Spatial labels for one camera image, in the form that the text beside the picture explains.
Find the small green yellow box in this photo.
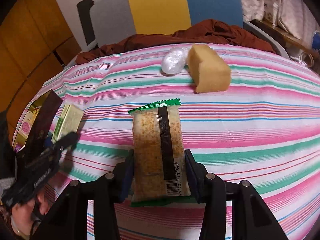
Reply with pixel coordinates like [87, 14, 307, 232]
[52, 104, 84, 143]

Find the green-edged cracker snack pack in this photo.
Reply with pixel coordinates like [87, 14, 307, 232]
[129, 98, 191, 204]

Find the person's left hand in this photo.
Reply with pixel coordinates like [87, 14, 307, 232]
[10, 189, 51, 239]

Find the dark brown storage box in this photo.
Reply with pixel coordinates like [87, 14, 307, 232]
[13, 90, 62, 152]

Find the orange wooden wardrobe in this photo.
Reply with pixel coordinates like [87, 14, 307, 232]
[1, 0, 81, 135]

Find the yellow sponge block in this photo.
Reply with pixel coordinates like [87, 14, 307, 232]
[187, 44, 231, 93]

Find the small white plastic bag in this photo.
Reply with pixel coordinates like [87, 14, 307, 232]
[161, 47, 189, 75]

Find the grey yellow blue chair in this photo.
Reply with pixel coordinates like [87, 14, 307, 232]
[75, 0, 289, 58]

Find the rust brown blanket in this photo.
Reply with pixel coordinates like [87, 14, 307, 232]
[75, 19, 275, 64]

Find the wooden desk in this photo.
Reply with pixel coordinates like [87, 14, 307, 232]
[251, 20, 319, 60]

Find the blue round desk lamp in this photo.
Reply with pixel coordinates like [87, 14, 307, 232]
[312, 31, 320, 50]

